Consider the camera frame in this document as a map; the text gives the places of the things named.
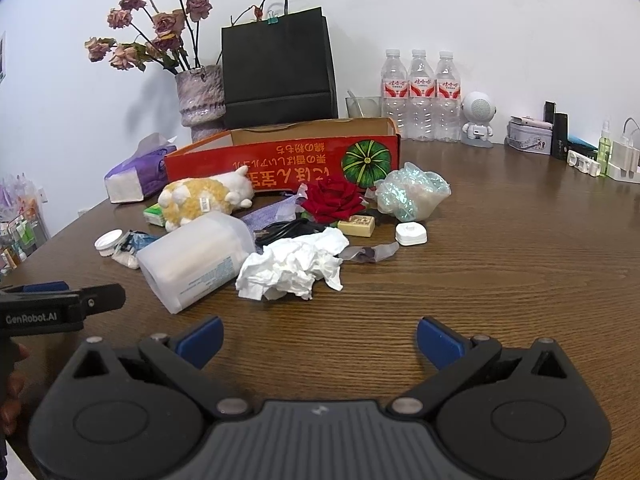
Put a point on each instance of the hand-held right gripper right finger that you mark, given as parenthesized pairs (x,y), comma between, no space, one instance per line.
(440,342)

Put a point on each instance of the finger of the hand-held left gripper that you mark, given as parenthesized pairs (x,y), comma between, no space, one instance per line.
(45,287)
(105,297)

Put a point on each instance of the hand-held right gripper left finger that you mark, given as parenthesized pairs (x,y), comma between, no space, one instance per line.
(202,341)

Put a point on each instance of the white round puck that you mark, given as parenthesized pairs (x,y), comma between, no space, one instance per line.
(109,242)
(411,234)

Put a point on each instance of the blue and black wrapper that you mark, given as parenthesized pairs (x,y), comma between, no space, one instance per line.
(137,241)

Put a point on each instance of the translucent plastic container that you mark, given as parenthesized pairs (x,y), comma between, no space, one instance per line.
(192,260)

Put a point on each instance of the green packet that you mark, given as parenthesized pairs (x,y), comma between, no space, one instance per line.
(154,215)

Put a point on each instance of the clear plastic wrapper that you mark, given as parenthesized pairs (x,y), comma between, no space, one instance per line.
(367,252)

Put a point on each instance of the white tissue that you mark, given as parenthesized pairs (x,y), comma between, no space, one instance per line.
(292,265)

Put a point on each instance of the yellow and white plush toy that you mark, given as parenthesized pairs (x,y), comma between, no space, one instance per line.
(200,200)

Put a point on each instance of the yellow eraser box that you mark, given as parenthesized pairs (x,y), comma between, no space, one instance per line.
(356,226)

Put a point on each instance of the purple cloth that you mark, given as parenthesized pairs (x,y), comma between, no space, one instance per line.
(272,212)

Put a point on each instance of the iridescent plastic bag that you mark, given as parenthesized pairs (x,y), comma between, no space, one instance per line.
(412,192)

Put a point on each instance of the red fabric rose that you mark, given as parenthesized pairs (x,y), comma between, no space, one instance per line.
(332,202)

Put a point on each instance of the red cardboard box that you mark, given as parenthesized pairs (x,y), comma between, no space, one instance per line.
(300,160)

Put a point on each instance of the person's left hand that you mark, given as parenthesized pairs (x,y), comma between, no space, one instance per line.
(15,395)

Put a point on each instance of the rack of colourful packets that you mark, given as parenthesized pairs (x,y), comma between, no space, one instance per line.
(17,230)

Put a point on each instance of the purple tissue pack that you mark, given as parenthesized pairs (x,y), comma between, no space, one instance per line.
(145,172)

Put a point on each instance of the mottled purple ceramic vase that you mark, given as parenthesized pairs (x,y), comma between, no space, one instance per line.
(200,102)

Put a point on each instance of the grey printed tin box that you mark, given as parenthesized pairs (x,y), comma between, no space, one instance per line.
(527,139)

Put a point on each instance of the white plastic holder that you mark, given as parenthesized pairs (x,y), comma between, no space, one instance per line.
(584,164)

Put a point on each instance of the white robot speaker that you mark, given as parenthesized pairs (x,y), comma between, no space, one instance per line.
(478,112)

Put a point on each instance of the tall black box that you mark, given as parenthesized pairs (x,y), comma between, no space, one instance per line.
(560,135)

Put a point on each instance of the clear water bottle red label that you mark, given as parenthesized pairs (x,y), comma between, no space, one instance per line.
(447,102)
(395,100)
(421,102)

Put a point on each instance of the dark blue box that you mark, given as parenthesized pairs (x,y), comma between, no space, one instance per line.
(582,144)

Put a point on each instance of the clear glass cup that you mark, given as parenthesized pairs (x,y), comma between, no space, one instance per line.
(364,107)

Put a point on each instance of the green spray bottle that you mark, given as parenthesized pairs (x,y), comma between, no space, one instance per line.
(605,152)

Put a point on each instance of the white charger block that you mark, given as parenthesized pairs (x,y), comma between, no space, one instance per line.
(625,157)

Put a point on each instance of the black paper bag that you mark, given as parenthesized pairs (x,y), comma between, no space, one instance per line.
(277,70)

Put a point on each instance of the dried pink rose bouquet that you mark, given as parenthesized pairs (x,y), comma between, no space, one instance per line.
(165,22)

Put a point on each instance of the teal binder clip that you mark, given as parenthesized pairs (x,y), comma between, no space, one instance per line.
(273,20)

